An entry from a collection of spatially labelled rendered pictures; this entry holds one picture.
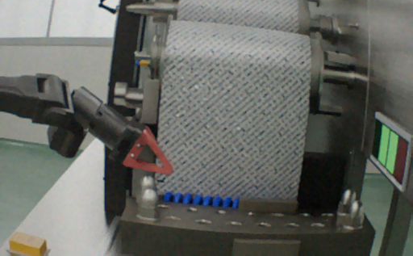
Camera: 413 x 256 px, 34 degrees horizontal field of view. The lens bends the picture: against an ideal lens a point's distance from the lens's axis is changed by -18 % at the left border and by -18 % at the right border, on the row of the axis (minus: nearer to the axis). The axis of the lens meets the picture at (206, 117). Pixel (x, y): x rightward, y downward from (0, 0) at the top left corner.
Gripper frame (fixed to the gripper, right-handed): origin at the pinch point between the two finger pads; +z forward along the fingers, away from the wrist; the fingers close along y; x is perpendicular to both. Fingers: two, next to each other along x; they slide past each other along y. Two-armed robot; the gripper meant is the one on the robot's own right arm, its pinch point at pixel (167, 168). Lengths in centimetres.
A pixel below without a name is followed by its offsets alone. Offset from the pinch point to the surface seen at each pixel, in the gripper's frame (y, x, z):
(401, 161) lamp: 42, 25, 20
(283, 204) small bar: 6.5, 6.4, 17.9
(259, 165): 0.4, 8.7, 11.6
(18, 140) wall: -556, -183, -100
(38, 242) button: 10.4, -24.2, -12.3
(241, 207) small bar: 6.4, 2.5, 12.4
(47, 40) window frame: -556, -83, -127
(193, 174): 0.3, 1.7, 3.9
